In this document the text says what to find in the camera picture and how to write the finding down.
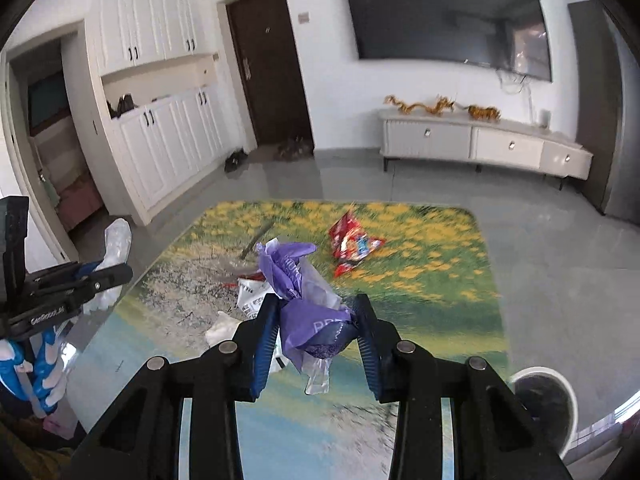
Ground white television stand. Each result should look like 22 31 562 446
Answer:
377 109 594 191

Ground red snack packet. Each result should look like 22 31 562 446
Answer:
327 210 386 278

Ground black wall television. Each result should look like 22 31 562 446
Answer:
340 0 553 83

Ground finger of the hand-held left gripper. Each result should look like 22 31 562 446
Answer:
27 260 103 287
75 264 134 307

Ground black bag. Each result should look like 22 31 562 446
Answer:
106 92 136 118

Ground purple plastic bag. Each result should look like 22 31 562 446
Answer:
255 240 361 373

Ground white printed paper packaging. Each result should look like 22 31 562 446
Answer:
236 275 273 321

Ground television cables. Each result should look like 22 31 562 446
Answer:
495 67 536 111

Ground golden tiger figurine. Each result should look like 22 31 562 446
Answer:
467 104 502 122

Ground golden dragon figurine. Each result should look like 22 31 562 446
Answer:
384 94 457 117

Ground white round trash bin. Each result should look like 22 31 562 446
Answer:
507 366 580 461

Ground brown shoes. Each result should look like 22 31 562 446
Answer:
272 137 313 162

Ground white built-in cabinet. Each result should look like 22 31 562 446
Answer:
82 0 226 226

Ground pink bedding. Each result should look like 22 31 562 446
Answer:
55 175 103 231

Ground dark brown entrance door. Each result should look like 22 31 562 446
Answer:
226 0 315 153

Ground crumpled white paper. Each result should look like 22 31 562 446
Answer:
205 311 246 348

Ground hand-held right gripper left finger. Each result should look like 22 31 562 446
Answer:
75 294 281 480

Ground white plastic bag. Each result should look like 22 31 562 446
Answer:
87 219 133 313

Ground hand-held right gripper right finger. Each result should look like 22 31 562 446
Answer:
352 292 576 480

